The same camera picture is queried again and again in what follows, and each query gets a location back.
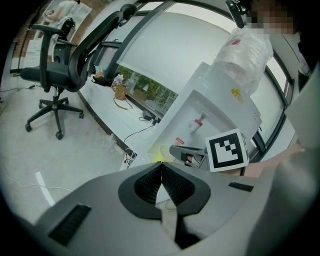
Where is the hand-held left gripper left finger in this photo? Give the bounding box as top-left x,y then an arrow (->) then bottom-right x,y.
32,161 -> 181,256

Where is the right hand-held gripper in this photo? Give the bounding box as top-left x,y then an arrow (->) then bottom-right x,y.
169,128 -> 251,174

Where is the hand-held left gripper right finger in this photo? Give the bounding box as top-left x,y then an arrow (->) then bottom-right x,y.
161,161 -> 270,256

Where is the pale yellow cup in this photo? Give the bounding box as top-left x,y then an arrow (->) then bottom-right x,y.
152,143 -> 177,164

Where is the person's right forearm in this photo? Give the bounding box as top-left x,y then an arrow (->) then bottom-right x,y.
240,146 -> 306,179

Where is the black power adapter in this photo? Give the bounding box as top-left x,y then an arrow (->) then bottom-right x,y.
138,110 -> 161,125

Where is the white water dispenser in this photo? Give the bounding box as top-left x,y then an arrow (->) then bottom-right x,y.
146,61 -> 263,171

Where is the white tape strip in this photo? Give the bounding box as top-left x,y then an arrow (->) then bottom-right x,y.
34,170 -> 56,207

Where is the brown handbag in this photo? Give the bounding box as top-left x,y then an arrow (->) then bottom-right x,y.
112,84 -> 135,111

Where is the clear packet of items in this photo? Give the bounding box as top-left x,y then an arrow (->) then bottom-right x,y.
111,73 -> 126,90

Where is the clear water bottle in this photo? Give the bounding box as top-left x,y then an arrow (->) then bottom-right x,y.
213,26 -> 274,95

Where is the black bag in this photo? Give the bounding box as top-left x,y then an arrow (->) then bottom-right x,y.
91,74 -> 114,87

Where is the black office chair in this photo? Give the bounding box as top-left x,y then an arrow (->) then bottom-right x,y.
19,4 -> 138,141

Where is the white and black chair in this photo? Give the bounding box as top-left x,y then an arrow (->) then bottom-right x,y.
51,16 -> 77,65

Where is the white coiled cable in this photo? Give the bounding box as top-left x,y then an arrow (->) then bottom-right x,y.
123,147 -> 139,167

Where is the black cable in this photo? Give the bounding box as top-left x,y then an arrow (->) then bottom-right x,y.
123,123 -> 155,151

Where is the long white floor cable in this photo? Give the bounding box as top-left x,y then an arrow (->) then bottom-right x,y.
0,159 -> 75,192

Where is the black head-mounted camera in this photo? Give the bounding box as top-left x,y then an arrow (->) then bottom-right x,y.
224,0 -> 249,29

